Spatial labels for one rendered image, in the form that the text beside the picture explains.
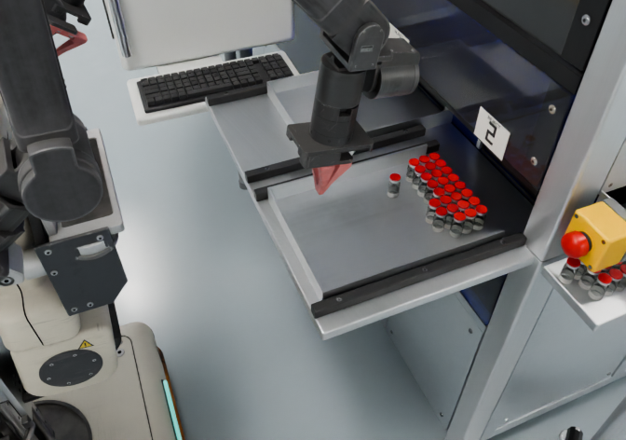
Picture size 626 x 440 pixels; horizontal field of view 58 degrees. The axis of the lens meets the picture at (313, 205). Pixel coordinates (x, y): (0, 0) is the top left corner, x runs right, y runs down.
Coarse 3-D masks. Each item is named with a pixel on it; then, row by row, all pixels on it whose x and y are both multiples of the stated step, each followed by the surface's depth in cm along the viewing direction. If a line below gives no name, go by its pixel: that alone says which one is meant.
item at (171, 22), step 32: (128, 0) 142; (160, 0) 145; (192, 0) 148; (224, 0) 151; (256, 0) 154; (288, 0) 157; (128, 32) 147; (160, 32) 150; (192, 32) 154; (224, 32) 157; (256, 32) 160; (288, 32) 164; (128, 64) 153; (160, 64) 157
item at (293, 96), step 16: (272, 80) 131; (288, 80) 133; (304, 80) 134; (272, 96) 130; (288, 96) 132; (304, 96) 132; (400, 96) 132; (416, 96) 132; (288, 112) 122; (304, 112) 128; (368, 112) 128; (384, 112) 128; (400, 112) 128; (416, 112) 128; (432, 112) 128; (448, 112) 123; (368, 128) 124; (384, 128) 119; (400, 128) 120
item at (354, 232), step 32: (384, 160) 112; (288, 192) 108; (352, 192) 109; (384, 192) 109; (416, 192) 109; (288, 224) 98; (320, 224) 103; (352, 224) 103; (384, 224) 103; (416, 224) 103; (320, 256) 98; (352, 256) 98; (384, 256) 98; (416, 256) 98; (320, 288) 89; (352, 288) 91
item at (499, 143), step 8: (480, 112) 101; (480, 120) 102; (488, 120) 99; (496, 120) 97; (480, 128) 102; (488, 128) 100; (504, 128) 96; (480, 136) 103; (488, 136) 101; (496, 136) 99; (504, 136) 96; (488, 144) 101; (496, 144) 99; (504, 144) 97; (496, 152) 100; (504, 152) 98
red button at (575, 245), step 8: (568, 232) 85; (576, 232) 84; (568, 240) 84; (576, 240) 83; (584, 240) 83; (568, 248) 84; (576, 248) 83; (584, 248) 82; (568, 256) 85; (576, 256) 83
